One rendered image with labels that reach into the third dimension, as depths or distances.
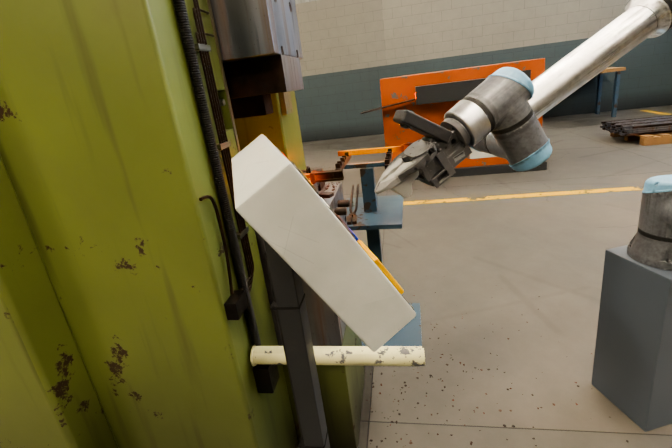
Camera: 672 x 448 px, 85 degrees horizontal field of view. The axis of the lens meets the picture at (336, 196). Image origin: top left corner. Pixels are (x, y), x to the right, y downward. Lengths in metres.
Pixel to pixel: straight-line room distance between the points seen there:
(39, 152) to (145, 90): 0.30
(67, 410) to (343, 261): 0.95
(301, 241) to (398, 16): 8.32
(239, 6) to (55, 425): 1.13
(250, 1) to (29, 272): 0.82
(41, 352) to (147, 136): 0.60
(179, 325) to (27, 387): 0.40
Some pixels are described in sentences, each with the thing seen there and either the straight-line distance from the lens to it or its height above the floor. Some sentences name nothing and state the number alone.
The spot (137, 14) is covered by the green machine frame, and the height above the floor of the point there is 1.44.
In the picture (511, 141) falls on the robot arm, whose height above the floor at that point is 1.12.
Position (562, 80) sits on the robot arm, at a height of 1.21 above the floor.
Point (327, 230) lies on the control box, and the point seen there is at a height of 1.11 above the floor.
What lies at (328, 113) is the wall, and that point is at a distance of 8.76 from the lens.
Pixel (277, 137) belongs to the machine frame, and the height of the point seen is 1.11.
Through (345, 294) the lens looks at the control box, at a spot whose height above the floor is 1.02.
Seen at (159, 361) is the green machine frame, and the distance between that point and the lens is 1.10.
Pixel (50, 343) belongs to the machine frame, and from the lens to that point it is 1.18.
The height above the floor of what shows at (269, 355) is 0.63.
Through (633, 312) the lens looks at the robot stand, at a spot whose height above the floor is 0.42.
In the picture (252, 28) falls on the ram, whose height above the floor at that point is 1.43.
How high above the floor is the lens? 1.28
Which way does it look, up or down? 17 degrees down
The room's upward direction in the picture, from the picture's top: 7 degrees counter-clockwise
